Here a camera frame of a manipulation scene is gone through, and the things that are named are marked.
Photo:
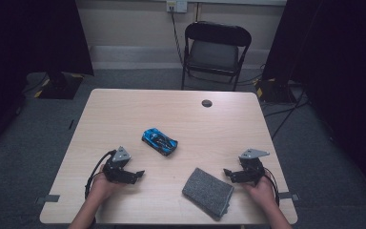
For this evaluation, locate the blue toy car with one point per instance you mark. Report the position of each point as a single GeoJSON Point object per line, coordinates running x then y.
{"type": "Point", "coordinates": [159, 141]}

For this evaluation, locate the black curtain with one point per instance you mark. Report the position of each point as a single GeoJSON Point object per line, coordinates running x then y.
{"type": "Point", "coordinates": [340, 63]}
{"type": "Point", "coordinates": [28, 38]}

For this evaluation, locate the grey cloth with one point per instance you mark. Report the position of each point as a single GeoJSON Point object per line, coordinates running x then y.
{"type": "Point", "coordinates": [208, 194]}

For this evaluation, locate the white wall socket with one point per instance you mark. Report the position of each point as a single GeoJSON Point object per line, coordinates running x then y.
{"type": "Point", "coordinates": [177, 5]}

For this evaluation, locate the grey tape strip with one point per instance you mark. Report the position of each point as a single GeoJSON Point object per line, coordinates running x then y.
{"type": "Point", "coordinates": [49, 199]}
{"type": "Point", "coordinates": [287, 196]}

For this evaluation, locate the person's left hand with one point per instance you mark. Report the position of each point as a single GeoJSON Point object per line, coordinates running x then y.
{"type": "Point", "coordinates": [103, 189]}

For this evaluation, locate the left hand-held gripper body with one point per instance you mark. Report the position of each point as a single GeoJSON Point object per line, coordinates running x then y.
{"type": "Point", "coordinates": [116, 171]}

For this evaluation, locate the black stand base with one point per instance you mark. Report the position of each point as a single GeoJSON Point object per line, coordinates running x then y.
{"type": "Point", "coordinates": [62, 87]}
{"type": "Point", "coordinates": [274, 92]}

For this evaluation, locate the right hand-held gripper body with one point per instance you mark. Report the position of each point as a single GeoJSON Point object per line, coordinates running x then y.
{"type": "Point", "coordinates": [252, 170]}

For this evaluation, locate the person's right hand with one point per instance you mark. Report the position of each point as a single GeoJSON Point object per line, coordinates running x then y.
{"type": "Point", "coordinates": [262, 191]}

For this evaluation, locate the black folding chair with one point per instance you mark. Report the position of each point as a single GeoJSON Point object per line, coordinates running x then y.
{"type": "Point", "coordinates": [214, 55]}

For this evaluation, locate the round table grommet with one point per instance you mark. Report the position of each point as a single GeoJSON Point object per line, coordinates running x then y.
{"type": "Point", "coordinates": [207, 103]}

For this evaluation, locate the small black floor item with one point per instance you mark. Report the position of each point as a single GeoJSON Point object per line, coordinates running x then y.
{"type": "Point", "coordinates": [71, 124]}

